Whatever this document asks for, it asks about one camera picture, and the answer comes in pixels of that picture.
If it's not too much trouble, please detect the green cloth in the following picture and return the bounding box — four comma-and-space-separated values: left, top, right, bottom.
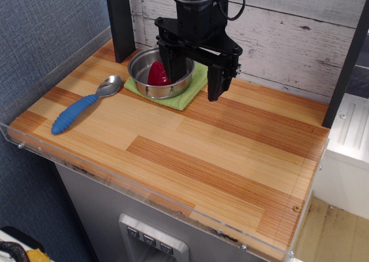
124, 62, 208, 111

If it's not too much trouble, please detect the silver dispenser panel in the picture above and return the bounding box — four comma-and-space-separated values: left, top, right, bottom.
119, 214, 190, 261

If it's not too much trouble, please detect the blue handled metal spoon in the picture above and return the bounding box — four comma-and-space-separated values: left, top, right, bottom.
51, 75, 122, 135

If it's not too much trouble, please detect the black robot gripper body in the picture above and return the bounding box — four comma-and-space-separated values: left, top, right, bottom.
155, 0, 242, 78

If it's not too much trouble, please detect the dark vertical post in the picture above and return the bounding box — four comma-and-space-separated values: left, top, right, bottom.
106, 0, 135, 63
322, 0, 368, 128

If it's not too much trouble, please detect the yellow object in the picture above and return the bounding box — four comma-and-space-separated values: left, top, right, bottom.
26, 249, 52, 262

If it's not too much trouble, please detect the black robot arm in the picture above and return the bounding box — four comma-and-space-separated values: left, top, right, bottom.
155, 0, 244, 102

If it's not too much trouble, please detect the left dark vertical post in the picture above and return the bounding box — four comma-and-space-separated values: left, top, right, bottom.
106, 0, 135, 63

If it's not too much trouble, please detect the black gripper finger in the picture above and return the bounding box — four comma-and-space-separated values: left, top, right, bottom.
208, 65, 231, 102
157, 41, 192, 84

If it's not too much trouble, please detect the stainless steel pot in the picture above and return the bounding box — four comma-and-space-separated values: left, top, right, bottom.
128, 47, 195, 99

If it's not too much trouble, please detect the black braided cable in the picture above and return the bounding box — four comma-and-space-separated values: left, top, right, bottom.
0, 240, 28, 262

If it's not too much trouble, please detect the clear acrylic table guard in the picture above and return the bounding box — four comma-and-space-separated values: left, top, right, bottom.
7, 43, 329, 261

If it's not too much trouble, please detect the grey toy fridge cabinet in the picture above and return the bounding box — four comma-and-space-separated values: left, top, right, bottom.
56, 164, 262, 261

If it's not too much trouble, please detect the red toy fruit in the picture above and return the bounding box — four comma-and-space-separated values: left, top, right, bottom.
148, 61, 171, 86

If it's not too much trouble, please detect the right dark vertical post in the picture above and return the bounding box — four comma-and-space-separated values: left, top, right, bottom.
322, 0, 368, 128

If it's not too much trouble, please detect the white ribbed box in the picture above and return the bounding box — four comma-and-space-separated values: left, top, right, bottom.
312, 93, 368, 219

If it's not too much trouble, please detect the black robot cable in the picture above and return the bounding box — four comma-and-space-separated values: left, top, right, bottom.
216, 0, 246, 22

